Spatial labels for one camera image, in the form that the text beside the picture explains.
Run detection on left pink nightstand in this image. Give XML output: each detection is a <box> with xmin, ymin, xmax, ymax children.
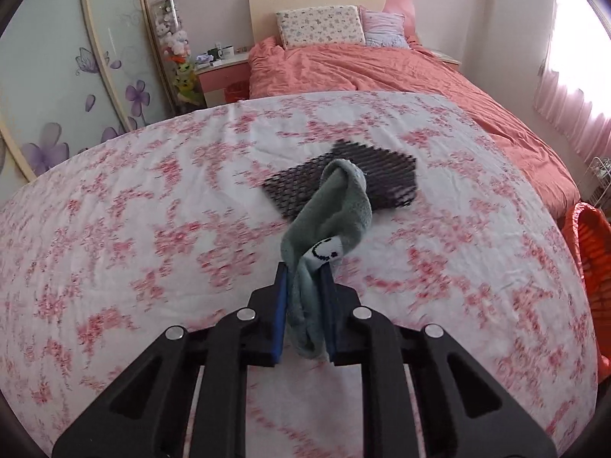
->
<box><xmin>196</xmin><ymin>53</ymin><xmax>251</xmax><ymax>108</ymax></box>

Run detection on green frog plush toy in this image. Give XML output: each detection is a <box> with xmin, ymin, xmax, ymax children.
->
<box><xmin>173</xmin><ymin>61</ymin><xmax>204</xmax><ymax>106</ymax></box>

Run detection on white wire rack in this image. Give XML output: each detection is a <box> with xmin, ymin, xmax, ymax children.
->
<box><xmin>588</xmin><ymin>156</ymin><xmax>611</xmax><ymax>208</ymax></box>

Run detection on bed with salmon duvet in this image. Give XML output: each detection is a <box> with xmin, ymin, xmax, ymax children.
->
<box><xmin>249</xmin><ymin>37</ymin><xmax>580</xmax><ymax>220</ymax></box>

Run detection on pink window curtain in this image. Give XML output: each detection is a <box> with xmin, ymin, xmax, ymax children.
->
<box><xmin>533</xmin><ymin>0</ymin><xmax>610</xmax><ymax>162</ymax></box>

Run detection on beige pink headboard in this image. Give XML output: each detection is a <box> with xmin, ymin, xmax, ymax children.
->
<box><xmin>246</xmin><ymin>0</ymin><xmax>420</xmax><ymax>51</ymax></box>

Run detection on grey green smiley sock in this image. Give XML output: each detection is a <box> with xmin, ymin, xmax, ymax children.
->
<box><xmin>281</xmin><ymin>161</ymin><xmax>373</xmax><ymax>359</ymax></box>

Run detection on striped pink pillow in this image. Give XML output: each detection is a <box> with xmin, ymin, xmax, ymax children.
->
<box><xmin>359</xmin><ymin>6</ymin><xmax>410</xmax><ymax>48</ymax></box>

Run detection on pink nightstand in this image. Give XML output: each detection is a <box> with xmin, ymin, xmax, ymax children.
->
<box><xmin>428</xmin><ymin>50</ymin><xmax>462</xmax><ymax>70</ymax></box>
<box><xmin>196</xmin><ymin>53</ymin><xmax>251</xmax><ymax>108</ymax></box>

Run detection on white mug on nightstand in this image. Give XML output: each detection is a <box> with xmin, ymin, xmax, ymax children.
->
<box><xmin>217</xmin><ymin>45</ymin><xmax>235</xmax><ymax>60</ymax></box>

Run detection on right pink nightstand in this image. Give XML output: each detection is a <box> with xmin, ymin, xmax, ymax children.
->
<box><xmin>428</xmin><ymin>50</ymin><xmax>462</xmax><ymax>70</ymax></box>

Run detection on clear tube of plush toys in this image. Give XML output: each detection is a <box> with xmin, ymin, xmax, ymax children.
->
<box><xmin>150</xmin><ymin>0</ymin><xmax>191</xmax><ymax>113</ymax></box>

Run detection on pink floral tablecloth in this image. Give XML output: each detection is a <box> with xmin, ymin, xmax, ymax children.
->
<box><xmin>1</xmin><ymin>91</ymin><xmax>598</xmax><ymax>451</ymax></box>

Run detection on floral white pillow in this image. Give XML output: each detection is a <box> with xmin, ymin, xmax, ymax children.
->
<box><xmin>275</xmin><ymin>5</ymin><xmax>365</xmax><ymax>48</ymax></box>

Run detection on sliding wardrobe floral glass doors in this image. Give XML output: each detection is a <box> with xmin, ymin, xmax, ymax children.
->
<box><xmin>1</xmin><ymin>0</ymin><xmax>173</xmax><ymax>198</ymax></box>

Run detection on red plastic laundry basket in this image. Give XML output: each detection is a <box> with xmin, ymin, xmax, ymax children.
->
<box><xmin>563</xmin><ymin>203</ymin><xmax>611</xmax><ymax>353</ymax></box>

